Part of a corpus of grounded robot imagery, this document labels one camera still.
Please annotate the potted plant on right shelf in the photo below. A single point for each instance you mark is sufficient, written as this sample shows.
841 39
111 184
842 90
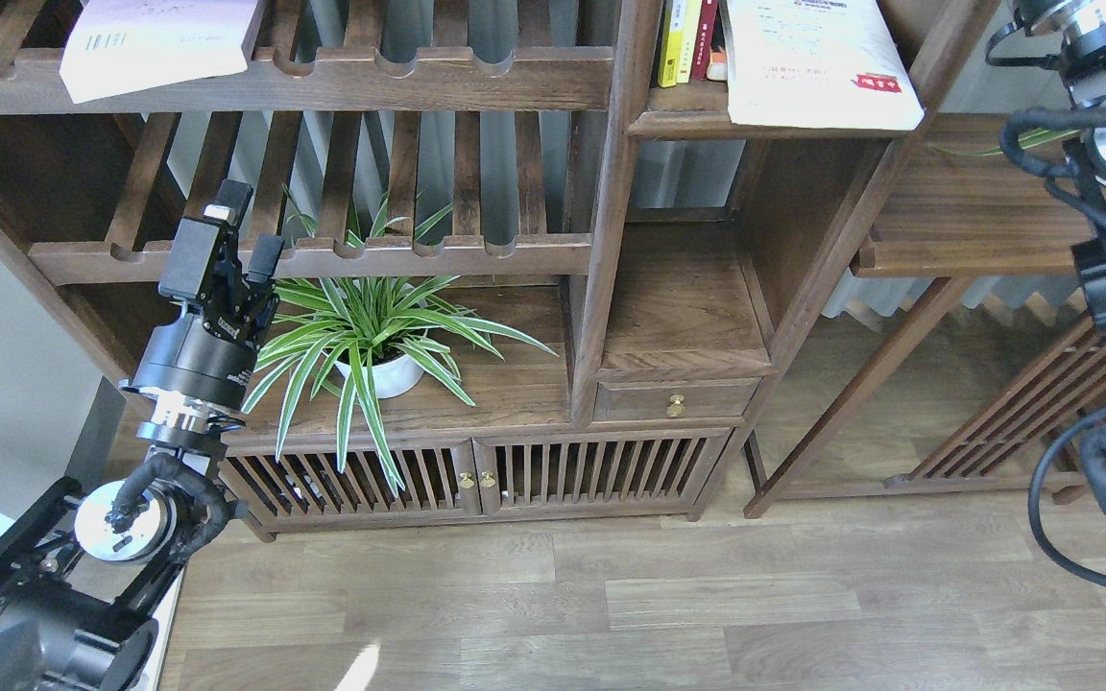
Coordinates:
1026 140

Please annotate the small wooden drawer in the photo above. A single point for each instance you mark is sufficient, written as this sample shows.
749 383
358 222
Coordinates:
675 400

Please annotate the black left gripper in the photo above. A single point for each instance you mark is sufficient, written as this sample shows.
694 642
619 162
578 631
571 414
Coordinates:
204 271

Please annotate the white book red stamp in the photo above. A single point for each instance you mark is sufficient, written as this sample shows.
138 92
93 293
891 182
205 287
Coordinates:
816 65

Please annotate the red earth cover book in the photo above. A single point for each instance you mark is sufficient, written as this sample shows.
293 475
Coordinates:
717 65

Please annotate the yellow upright book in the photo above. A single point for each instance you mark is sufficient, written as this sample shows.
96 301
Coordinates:
689 32
672 28

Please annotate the pale pink white book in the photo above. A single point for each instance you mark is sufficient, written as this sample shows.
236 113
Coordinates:
121 47

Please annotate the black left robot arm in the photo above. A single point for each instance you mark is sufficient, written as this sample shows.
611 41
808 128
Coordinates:
83 572

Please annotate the dark wooden bookshelf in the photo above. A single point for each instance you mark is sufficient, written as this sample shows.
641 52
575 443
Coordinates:
639 233

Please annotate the spider plant in white pot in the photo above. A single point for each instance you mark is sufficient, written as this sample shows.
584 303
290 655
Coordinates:
364 339

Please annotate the dark red upright book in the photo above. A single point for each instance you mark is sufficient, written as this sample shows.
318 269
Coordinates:
704 28

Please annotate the right slatted cabinet door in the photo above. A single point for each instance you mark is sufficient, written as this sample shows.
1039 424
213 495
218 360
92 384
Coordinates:
596 474

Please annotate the wooden side shelf unit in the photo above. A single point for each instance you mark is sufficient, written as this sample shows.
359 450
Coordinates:
954 219

